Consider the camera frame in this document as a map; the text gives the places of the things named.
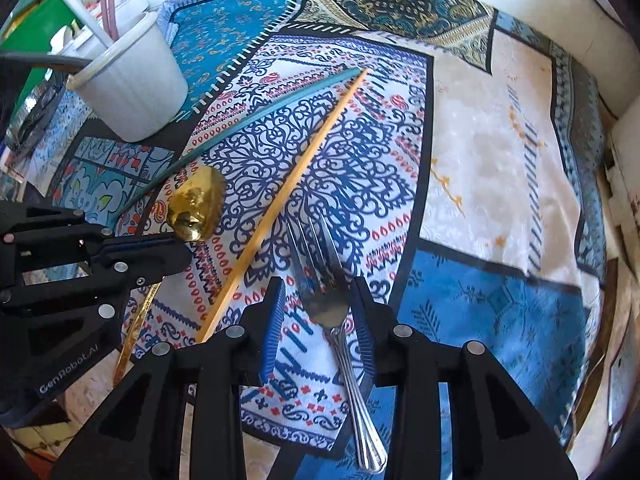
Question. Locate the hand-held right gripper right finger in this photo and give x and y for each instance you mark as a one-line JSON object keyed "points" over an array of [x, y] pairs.
{"points": [[361, 330]]}

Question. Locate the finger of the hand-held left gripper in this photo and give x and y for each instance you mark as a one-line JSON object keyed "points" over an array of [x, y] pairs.
{"points": [[155, 262], [140, 245]]}

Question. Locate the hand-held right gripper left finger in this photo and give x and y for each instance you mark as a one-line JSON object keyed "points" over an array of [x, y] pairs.
{"points": [[270, 330]]}

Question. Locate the silver fork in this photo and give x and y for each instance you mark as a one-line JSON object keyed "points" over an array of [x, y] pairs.
{"points": [[325, 310]]}

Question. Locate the gold spoon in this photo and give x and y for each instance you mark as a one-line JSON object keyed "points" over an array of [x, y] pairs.
{"points": [[197, 205]]}

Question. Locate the white ribbed cup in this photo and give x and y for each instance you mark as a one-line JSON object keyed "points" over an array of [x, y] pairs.
{"points": [[140, 90]]}

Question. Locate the yellow chopstick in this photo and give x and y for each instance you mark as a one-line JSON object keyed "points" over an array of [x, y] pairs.
{"points": [[300, 175]]}

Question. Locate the teal chopstick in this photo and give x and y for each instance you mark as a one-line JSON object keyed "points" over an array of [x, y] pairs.
{"points": [[260, 115]]}

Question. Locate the patterned patchwork tablecloth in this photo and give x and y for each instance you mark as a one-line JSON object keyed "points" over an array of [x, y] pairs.
{"points": [[500, 170]]}

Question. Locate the green box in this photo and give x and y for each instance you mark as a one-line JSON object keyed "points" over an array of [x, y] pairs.
{"points": [[32, 32]]}

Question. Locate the white chopstick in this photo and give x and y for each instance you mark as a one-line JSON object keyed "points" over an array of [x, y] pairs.
{"points": [[80, 7]]}

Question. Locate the pink chopstick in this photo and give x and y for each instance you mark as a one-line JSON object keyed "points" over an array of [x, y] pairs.
{"points": [[109, 0]]}

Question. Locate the worn white appliance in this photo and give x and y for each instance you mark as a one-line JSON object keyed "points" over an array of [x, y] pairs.
{"points": [[625, 185]]}

